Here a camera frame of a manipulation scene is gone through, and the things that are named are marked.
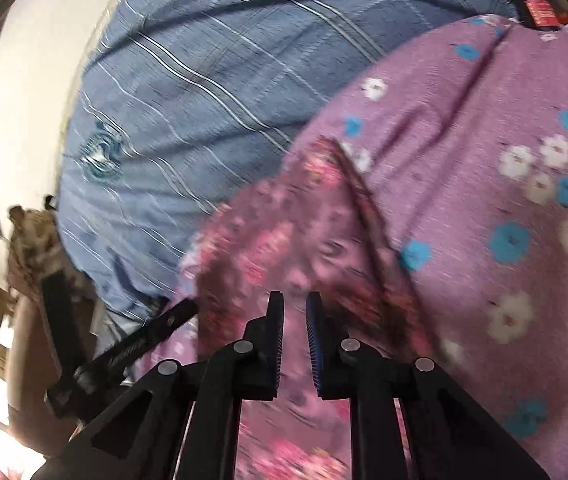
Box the small dark bottle red label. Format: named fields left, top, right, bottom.
left=511, top=0, right=565, bottom=31

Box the purple floral blanket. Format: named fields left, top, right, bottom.
left=154, top=12, right=568, bottom=466

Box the wooden headboard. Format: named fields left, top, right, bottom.
left=4, top=280, right=95, bottom=456

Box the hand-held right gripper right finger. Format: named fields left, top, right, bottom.
left=305, top=291, right=552, bottom=480

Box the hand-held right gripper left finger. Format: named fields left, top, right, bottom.
left=31, top=291, right=285, bottom=480

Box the pink floral shirt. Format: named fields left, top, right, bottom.
left=179, top=135, right=435, bottom=480

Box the blue plaid quilt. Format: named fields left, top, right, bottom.
left=56, top=0, right=520, bottom=326

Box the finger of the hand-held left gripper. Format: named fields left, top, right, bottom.
left=81, top=299, right=200, bottom=386
left=40, top=269, right=82, bottom=381

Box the brown patterned cloth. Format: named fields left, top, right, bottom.
left=8, top=204, right=90, bottom=291

